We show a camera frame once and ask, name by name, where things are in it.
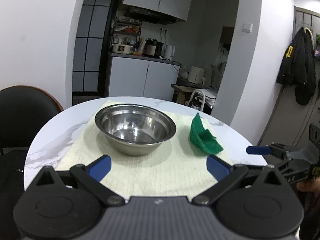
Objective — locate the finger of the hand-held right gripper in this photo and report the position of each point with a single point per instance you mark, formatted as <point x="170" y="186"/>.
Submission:
<point x="257" y="150"/>

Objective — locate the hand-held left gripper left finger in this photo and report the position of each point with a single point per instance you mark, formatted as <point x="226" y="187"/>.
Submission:
<point x="100" y="168"/>

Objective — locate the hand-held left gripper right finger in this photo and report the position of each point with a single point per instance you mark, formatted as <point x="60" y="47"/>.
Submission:
<point x="217" y="168"/>

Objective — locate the green scouring pad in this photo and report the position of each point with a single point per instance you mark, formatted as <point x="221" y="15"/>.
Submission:
<point x="201" y="137"/>

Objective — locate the stainless steel bowl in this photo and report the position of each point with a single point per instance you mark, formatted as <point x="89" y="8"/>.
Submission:
<point x="135" y="130"/>

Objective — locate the person's right hand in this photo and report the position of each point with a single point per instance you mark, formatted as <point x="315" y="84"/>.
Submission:
<point x="306" y="186"/>

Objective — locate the cream towel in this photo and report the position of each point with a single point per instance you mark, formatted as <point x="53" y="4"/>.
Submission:
<point x="160" y="170"/>

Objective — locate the wooden side table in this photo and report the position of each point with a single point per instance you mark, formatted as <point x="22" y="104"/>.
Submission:
<point x="185" y="90"/>

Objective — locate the black chair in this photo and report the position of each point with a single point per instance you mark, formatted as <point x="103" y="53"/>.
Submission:
<point x="25" y="120"/>

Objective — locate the black jacket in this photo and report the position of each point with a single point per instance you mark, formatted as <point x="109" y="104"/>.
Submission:
<point x="298" y="67"/>

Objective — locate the white base cabinet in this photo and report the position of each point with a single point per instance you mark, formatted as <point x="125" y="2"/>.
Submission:
<point x="140" y="80"/>

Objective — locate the white rice cooker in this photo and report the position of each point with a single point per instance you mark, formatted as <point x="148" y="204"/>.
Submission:
<point x="121" y="48"/>

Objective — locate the black framed glass door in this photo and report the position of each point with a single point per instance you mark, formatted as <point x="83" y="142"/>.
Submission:
<point x="90" y="42"/>

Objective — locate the white electric kettle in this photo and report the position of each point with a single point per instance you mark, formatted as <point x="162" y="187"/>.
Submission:
<point x="169" y="52"/>

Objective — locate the black kitchen appliance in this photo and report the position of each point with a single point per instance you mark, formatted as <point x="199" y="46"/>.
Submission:
<point x="153" y="48"/>

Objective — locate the metal kitchen rack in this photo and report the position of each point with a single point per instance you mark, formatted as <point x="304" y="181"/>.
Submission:
<point x="126" y="28"/>

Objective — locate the black range hood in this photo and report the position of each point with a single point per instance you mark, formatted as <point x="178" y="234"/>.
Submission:
<point x="152" y="15"/>

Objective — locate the white light switch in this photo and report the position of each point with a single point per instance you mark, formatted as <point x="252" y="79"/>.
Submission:
<point x="247" y="27"/>

